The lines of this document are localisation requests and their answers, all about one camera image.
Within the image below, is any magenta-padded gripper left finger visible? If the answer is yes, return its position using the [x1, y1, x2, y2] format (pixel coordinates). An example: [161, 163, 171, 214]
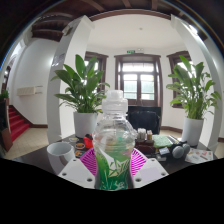
[57, 148, 99, 190]

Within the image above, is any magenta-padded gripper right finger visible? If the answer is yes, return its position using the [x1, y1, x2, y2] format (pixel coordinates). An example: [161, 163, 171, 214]
[129, 148, 169, 190]

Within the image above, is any clear green-labelled drink bottle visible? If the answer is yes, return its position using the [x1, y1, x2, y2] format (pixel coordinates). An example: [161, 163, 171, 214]
[92, 89, 138, 192]

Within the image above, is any black flat device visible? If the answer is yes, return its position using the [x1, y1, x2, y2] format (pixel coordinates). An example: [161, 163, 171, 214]
[158, 146, 171, 157]

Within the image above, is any white cup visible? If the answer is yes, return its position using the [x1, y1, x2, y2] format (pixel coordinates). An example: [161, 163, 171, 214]
[46, 141, 76, 174]

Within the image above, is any dark tray with jars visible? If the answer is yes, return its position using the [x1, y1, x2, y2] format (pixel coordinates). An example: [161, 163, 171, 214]
[134, 128, 155, 154]

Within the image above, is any grey-headed microphone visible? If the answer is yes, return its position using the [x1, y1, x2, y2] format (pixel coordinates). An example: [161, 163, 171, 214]
[181, 142, 191, 155]
[171, 144, 185, 160]

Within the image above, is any red plastic basket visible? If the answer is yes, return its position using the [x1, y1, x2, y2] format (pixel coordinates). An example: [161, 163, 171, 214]
[83, 133, 95, 149]

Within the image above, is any white printed magazine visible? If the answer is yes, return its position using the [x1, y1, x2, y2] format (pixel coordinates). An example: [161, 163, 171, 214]
[184, 147, 214, 164]

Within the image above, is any black chair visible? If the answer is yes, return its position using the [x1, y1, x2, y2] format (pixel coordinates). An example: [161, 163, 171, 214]
[127, 105, 162, 135]

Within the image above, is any red carpeted staircase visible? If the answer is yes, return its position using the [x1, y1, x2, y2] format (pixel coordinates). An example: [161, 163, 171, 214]
[8, 104, 32, 143]

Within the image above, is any green plant in white pot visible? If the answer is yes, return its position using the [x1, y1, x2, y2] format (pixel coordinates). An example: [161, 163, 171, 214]
[50, 54, 111, 139]
[165, 54, 223, 147]

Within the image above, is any brown wooden double door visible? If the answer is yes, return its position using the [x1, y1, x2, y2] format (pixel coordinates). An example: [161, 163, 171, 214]
[114, 53, 164, 109]

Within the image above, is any brown-framed window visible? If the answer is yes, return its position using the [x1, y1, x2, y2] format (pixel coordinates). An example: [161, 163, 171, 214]
[166, 50, 193, 109]
[83, 50, 109, 101]

